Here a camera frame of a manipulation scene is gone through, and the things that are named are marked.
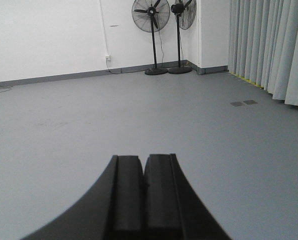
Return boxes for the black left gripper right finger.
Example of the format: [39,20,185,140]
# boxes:
[144,154,230,240]

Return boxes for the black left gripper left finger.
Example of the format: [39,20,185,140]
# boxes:
[25,155,143,240]

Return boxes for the grey floor outlet plates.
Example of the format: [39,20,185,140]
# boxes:
[230,100,257,107]

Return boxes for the grey pleated curtain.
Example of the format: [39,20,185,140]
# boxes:
[228,0,298,106]

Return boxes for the white wall socket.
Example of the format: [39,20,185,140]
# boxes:
[105,55,112,61]

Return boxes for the black pedestal fan left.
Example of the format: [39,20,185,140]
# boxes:
[131,0,170,76]

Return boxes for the black pedestal fan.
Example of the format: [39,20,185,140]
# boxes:
[131,0,170,76]
[168,0,197,75]

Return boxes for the black pedestal fan right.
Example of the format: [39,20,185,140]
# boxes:
[168,0,197,75]

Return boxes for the white wall cable conduit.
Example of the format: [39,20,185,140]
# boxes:
[98,0,109,56]

